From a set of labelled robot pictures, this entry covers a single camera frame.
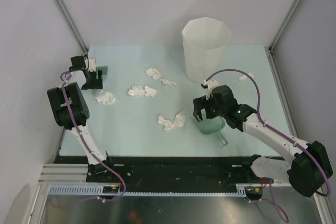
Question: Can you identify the green hand brush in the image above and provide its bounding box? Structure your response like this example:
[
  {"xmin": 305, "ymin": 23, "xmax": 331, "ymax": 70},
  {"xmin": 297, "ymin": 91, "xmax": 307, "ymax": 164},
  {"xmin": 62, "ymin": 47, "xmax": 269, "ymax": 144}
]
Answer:
[{"xmin": 93, "ymin": 66, "xmax": 108, "ymax": 94}]

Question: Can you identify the right aluminium corner post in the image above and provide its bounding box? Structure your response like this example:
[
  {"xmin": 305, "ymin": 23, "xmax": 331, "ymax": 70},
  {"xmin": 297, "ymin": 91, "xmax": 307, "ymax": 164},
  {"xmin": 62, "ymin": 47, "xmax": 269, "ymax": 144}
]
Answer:
[{"xmin": 268, "ymin": 0, "xmax": 304, "ymax": 52}]

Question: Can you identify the green dustpan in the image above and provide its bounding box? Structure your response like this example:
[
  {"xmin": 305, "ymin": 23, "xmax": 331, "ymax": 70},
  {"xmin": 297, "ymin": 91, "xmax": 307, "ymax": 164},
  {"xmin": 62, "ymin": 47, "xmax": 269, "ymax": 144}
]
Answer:
[{"xmin": 192, "ymin": 117, "xmax": 228, "ymax": 147}]

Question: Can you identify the crumpled white paper near front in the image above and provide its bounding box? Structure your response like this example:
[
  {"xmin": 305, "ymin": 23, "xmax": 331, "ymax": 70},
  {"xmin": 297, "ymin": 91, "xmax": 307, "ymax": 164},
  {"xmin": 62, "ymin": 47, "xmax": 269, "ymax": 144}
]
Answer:
[{"xmin": 157, "ymin": 110, "xmax": 186, "ymax": 131}]

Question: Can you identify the crumpled white paper far centre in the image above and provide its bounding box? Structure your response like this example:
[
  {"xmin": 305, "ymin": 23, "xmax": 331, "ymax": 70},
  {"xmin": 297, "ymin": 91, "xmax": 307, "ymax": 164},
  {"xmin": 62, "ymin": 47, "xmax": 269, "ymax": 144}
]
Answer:
[{"xmin": 145, "ymin": 68, "xmax": 162, "ymax": 80}]

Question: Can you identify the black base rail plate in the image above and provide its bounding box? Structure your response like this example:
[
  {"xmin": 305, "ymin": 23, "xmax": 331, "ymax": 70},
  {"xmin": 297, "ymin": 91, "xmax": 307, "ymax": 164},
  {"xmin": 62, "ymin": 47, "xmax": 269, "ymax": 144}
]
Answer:
[{"xmin": 54, "ymin": 156, "xmax": 270, "ymax": 195}]

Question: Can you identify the aluminium corner post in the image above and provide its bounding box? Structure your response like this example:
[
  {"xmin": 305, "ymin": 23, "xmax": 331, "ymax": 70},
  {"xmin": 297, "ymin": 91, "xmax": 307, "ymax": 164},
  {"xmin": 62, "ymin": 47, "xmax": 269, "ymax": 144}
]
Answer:
[
  {"xmin": 54, "ymin": 0, "xmax": 88, "ymax": 55},
  {"xmin": 268, "ymin": 0, "xmax": 304, "ymax": 52}
]

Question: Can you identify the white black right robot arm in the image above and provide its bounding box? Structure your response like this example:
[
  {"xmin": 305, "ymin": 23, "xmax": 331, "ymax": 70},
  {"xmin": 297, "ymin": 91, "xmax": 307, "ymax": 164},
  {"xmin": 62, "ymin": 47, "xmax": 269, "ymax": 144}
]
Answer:
[{"xmin": 193, "ymin": 85, "xmax": 333, "ymax": 197}]

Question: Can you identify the small crumpled white paper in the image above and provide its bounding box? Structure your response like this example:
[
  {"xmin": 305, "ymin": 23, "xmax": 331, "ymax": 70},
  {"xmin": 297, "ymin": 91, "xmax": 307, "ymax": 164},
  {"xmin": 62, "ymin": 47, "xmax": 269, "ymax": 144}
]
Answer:
[{"xmin": 160, "ymin": 78, "xmax": 177, "ymax": 88}]

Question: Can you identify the crumpled white paper right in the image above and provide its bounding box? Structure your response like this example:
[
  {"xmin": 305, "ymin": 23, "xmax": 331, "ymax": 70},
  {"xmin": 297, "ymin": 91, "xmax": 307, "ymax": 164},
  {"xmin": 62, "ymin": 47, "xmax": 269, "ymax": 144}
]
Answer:
[{"xmin": 238, "ymin": 72, "xmax": 254, "ymax": 81}]

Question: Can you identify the right aluminium side rail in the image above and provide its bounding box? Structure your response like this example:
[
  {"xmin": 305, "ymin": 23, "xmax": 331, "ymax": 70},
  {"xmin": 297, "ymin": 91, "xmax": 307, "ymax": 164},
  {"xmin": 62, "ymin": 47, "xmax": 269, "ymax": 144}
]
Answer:
[{"xmin": 265, "ymin": 47, "xmax": 300, "ymax": 137}]

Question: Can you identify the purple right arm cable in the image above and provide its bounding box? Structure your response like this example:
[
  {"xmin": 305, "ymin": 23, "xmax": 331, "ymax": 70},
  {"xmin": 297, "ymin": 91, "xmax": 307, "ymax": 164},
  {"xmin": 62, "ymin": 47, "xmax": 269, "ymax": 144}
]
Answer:
[{"xmin": 205, "ymin": 69, "xmax": 331, "ymax": 222}]

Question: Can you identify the aluminium frame crossbar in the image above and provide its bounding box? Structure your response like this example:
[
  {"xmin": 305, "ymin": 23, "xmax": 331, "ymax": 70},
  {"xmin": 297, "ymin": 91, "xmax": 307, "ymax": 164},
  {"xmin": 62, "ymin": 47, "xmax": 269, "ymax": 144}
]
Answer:
[{"xmin": 38, "ymin": 164, "xmax": 88, "ymax": 185}]

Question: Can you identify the left aluminium corner post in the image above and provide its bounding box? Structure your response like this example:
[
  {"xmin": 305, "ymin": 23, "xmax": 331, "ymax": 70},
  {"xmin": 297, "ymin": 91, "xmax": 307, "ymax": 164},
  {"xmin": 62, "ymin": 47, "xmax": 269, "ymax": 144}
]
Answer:
[{"xmin": 54, "ymin": 0, "xmax": 88, "ymax": 55}]

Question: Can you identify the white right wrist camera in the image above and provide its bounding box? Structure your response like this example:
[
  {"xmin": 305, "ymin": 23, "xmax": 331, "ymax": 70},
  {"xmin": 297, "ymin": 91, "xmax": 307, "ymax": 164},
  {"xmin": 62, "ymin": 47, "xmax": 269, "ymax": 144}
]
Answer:
[{"xmin": 201, "ymin": 79, "xmax": 219, "ymax": 100}]

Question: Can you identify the white slotted cable duct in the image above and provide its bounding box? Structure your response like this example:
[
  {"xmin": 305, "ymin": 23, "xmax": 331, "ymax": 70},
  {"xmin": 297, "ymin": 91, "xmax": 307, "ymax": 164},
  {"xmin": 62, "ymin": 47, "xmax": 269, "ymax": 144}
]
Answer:
[{"xmin": 47, "ymin": 184, "xmax": 253, "ymax": 196}]

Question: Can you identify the crumpled white paper middle left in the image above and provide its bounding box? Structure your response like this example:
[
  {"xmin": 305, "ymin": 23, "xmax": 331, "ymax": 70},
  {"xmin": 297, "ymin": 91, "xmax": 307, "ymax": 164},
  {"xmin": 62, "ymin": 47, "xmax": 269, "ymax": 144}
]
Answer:
[{"xmin": 128, "ymin": 85, "xmax": 158, "ymax": 97}]

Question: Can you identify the white plastic waste bin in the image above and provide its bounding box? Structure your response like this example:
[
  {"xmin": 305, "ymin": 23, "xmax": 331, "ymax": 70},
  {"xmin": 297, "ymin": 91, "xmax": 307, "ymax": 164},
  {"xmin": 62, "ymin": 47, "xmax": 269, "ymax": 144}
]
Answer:
[{"xmin": 182, "ymin": 17, "xmax": 230, "ymax": 83}]

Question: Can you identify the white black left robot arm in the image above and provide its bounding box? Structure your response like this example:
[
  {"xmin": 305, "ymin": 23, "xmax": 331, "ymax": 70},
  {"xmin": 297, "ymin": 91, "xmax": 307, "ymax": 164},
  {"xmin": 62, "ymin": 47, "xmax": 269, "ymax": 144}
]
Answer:
[{"xmin": 47, "ymin": 55, "xmax": 116, "ymax": 182}]

